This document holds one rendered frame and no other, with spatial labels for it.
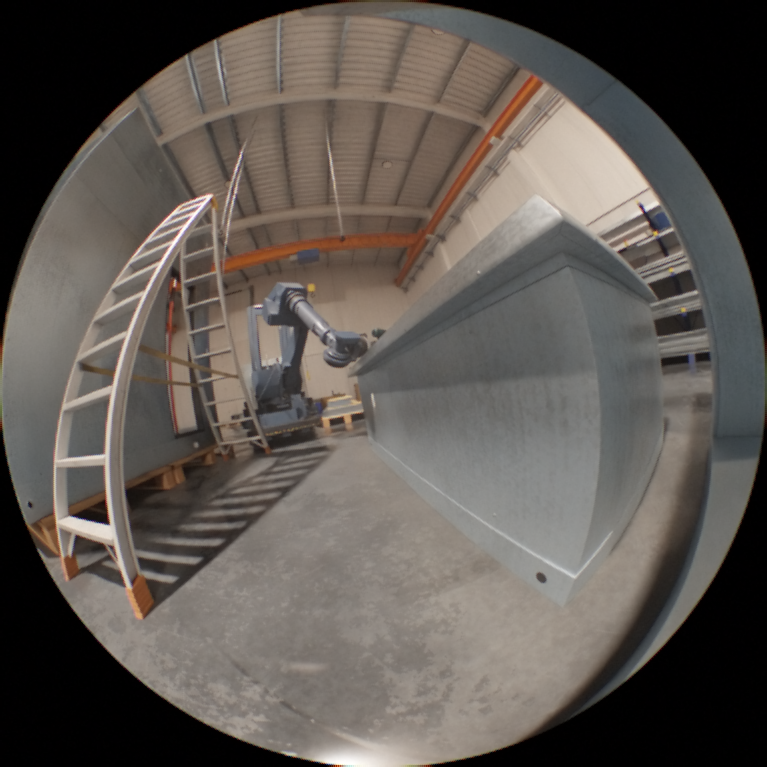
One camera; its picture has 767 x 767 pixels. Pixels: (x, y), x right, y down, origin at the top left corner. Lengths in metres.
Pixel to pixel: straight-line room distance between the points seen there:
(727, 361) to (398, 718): 1.10
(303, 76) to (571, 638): 8.24
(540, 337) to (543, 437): 0.15
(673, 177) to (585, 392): 0.92
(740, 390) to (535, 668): 0.89
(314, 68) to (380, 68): 1.59
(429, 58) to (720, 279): 7.60
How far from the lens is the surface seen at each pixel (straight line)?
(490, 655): 0.50
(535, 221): 0.29
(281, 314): 2.16
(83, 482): 1.76
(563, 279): 0.33
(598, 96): 1.34
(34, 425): 1.66
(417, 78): 8.07
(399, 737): 0.47
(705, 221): 1.03
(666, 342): 3.90
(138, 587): 0.85
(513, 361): 0.39
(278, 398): 2.80
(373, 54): 7.71
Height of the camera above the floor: 0.47
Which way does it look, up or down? 1 degrees up
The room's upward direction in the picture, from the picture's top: 11 degrees counter-clockwise
